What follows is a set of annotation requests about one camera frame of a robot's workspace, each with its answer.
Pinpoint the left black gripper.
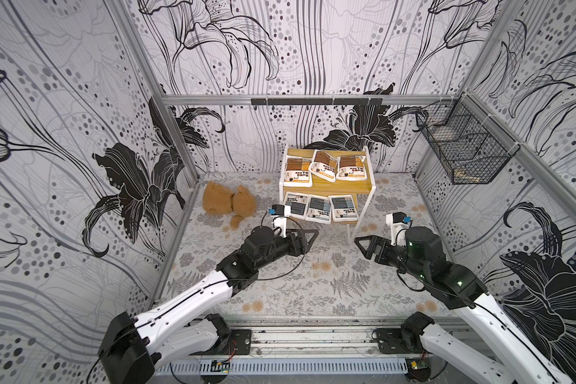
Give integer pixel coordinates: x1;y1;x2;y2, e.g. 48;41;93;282
253;227;318;269

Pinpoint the blue coffee bag top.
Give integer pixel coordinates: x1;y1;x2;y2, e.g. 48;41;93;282
305;195;332;224

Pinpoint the blue coffee bag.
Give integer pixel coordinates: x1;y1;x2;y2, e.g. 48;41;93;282
329;195;359;222
305;195;332;224
284;192;310;220

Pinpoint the brown coffee bag front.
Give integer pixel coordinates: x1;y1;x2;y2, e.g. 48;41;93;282
308;150;339;182

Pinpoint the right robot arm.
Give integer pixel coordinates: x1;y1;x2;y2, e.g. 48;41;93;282
354;227;572;383

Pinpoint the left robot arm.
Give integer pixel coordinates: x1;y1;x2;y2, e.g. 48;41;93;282
97;226;319;383

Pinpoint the wooden two-tier shelf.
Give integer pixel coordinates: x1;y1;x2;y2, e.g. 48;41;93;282
278;147;377;243

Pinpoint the brown teddy bear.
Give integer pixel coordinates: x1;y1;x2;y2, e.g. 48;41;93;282
203;182;258;230

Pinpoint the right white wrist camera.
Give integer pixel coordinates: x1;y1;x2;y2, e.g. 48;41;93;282
386;212;412;246

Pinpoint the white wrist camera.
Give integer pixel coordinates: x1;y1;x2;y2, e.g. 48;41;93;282
268;204;291;238
386;212;412;246

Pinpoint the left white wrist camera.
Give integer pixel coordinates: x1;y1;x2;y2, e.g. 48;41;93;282
268;204;291;238

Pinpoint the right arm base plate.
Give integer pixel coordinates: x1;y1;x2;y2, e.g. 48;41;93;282
371;328;428;355

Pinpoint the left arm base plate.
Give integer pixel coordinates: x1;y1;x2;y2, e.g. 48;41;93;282
193;329;252;358

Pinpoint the black wire basket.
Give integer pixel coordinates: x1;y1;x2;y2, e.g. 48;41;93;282
416;99;520;185

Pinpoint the black bar on rail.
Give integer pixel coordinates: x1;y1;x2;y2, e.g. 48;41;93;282
251;97;382;106

